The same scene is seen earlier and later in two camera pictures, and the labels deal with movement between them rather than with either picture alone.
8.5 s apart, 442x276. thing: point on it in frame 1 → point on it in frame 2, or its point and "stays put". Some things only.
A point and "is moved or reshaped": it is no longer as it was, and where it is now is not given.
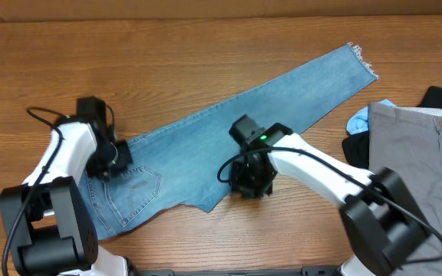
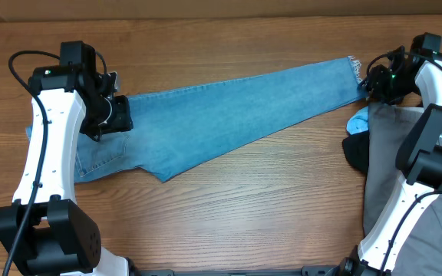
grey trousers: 427,149 stays put
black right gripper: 238,185 → 374,81
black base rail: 318,271 stays put
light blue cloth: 359,122 stays put
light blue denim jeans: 227,149 is moved or reshaped
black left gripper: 126,158 → 123,120
